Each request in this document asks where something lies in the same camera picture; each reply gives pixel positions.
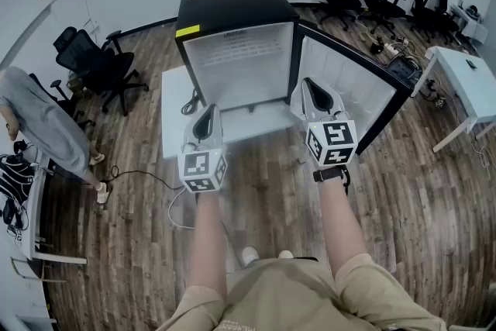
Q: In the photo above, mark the black wristwatch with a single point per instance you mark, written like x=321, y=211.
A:
x=327, y=174

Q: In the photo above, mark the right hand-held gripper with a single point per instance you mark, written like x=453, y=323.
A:
x=331, y=141

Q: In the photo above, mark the yellow warning label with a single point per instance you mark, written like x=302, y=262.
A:
x=187, y=31

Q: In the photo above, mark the beige shirt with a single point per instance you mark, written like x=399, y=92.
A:
x=294, y=298

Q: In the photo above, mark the person's left forearm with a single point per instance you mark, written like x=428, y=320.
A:
x=207, y=244

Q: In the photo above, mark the white shoe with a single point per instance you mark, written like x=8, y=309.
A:
x=285, y=254
x=250, y=256

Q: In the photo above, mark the small black device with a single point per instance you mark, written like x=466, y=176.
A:
x=471, y=64

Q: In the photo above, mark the detached grey chair seat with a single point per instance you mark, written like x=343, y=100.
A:
x=403, y=67

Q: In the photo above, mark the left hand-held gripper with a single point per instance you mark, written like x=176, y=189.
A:
x=201, y=170

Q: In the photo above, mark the person's right forearm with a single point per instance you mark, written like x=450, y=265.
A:
x=341, y=225

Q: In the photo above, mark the white low platform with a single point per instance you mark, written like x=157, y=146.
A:
x=174, y=128

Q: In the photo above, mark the white desk with metal legs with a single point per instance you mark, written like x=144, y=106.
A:
x=469, y=89

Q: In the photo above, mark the black power adapter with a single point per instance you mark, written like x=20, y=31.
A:
x=430, y=87

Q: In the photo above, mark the white power strip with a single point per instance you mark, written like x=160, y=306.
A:
x=387, y=47

